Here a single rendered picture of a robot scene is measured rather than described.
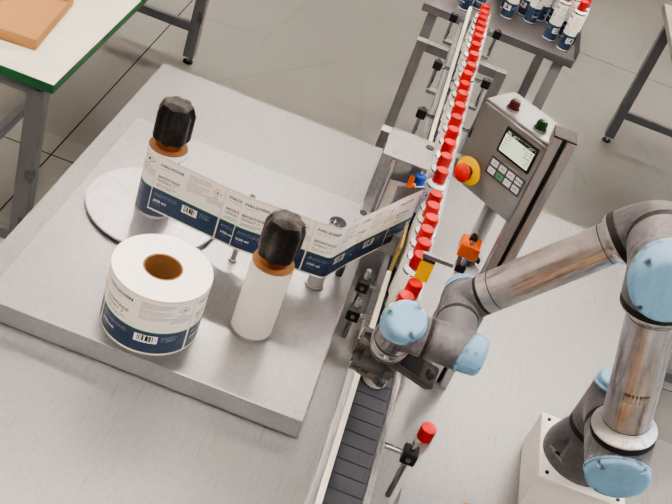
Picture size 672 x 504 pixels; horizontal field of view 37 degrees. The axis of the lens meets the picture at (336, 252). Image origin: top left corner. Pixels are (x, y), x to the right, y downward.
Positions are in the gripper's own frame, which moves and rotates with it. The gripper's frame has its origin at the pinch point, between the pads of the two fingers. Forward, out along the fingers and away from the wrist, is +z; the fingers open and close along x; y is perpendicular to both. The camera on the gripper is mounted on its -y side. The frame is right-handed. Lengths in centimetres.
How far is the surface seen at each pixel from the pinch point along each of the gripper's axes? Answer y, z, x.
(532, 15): -20, 117, -200
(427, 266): -1.2, -6.0, -24.1
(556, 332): -41, 35, -39
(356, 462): -0.8, -5.0, 19.3
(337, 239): 18.3, 4.1, -27.0
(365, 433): -1.0, -0.9, 12.4
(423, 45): 16, 113, -164
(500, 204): -9.0, -24.1, -33.8
